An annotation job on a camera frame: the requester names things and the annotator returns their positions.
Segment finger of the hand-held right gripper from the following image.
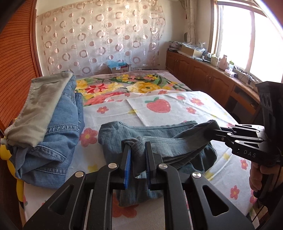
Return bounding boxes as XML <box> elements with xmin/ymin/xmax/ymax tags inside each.
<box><xmin>213</xmin><ymin>124</ymin><xmax>265</xmax><ymax>139</ymax></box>
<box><xmin>223</xmin><ymin>133</ymin><xmax>269</xmax><ymax>148</ymax></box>

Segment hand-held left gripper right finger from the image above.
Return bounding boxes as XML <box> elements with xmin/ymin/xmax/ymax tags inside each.
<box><xmin>145</xmin><ymin>142</ymin><xmax>255</xmax><ymax>230</ymax></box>

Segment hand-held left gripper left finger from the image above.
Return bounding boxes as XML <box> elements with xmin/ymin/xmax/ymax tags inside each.
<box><xmin>23</xmin><ymin>142</ymin><xmax>133</xmax><ymax>230</ymax></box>

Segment blue-grey denim shorts pants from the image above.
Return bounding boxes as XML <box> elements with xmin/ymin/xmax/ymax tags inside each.
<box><xmin>98</xmin><ymin>119</ymin><xmax>221</xmax><ymax>207</ymax></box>

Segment khaki folded pants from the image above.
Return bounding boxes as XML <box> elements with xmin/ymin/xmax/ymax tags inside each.
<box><xmin>4</xmin><ymin>70</ymin><xmax>73</xmax><ymax>147</ymax></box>

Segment person's right hand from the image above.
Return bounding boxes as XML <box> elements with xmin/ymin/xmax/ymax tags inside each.
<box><xmin>250</xmin><ymin>165</ymin><xmax>269</xmax><ymax>193</ymax></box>

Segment pink bottle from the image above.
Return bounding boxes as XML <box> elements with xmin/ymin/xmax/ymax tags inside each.
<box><xmin>219</xmin><ymin>55</ymin><xmax>229</xmax><ymax>70</ymax></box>

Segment wooden cabinet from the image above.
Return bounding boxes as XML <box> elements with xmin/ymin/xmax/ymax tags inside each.
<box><xmin>166</xmin><ymin>50</ymin><xmax>261</xmax><ymax>124</ymax></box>

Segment blue denim jeans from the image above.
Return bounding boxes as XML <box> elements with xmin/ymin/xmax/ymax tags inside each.
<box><xmin>9</xmin><ymin>75</ymin><xmax>85</xmax><ymax>189</ymax></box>

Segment floral blanket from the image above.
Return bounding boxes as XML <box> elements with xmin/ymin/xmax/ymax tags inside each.
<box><xmin>74</xmin><ymin>71</ymin><xmax>193</xmax><ymax>105</ymax></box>

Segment window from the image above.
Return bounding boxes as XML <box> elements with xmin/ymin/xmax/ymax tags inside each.
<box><xmin>210</xmin><ymin>0</ymin><xmax>283</xmax><ymax>83</ymax></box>

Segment beige box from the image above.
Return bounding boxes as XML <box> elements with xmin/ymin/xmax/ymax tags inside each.
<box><xmin>181</xmin><ymin>45</ymin><xmax>203</xmax><ymax>57</ymax></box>

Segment cardboard box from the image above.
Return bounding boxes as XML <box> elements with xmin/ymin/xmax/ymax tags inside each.
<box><xmin>108</xmin><ymin>60</ymin><xmax>130</xmax><ymax>74</ymax></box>

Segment beige window curtain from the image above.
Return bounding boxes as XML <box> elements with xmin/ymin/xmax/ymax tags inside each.
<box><xmin>180</xmin><ymin>0</ymin><xmax>198</xmax><ymax>45</ymax></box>

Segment yellow plush toy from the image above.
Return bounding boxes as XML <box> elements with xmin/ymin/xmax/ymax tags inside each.
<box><xmin>0</xmin><ymin>137</ymin><xmax>25</xmax><ymax>204</ymax></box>

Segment sheer circle-patterned curtain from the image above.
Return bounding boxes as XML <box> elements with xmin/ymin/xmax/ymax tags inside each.
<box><xmin>36</xmin><ymin>0</ymin><xmax>167</xmax><ymax>76</ymax></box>

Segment wooden slatted wardrobe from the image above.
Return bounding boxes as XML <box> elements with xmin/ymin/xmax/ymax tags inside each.
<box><xmin>0</xmin><ymin>0</ymin><xmax>43</xmax><ymax>133</ymax></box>

